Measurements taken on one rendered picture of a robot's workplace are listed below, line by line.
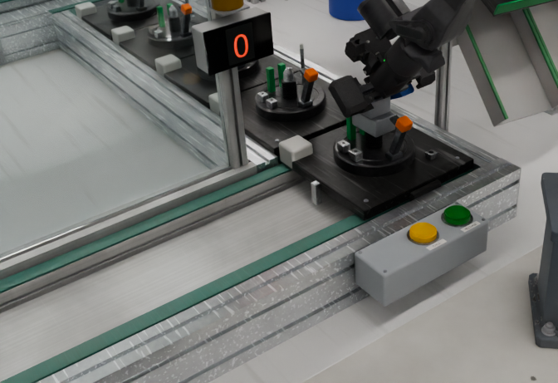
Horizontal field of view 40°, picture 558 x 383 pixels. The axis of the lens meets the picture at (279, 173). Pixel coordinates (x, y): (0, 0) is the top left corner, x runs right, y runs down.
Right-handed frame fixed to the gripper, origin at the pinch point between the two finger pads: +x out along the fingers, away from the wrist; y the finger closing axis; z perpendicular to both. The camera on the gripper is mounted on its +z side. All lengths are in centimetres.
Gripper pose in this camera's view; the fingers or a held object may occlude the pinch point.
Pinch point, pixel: (370, 96)
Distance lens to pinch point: 130.8
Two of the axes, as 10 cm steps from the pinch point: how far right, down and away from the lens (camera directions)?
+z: -4.7, -8.6, 1.9
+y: -8.3, 3.5, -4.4
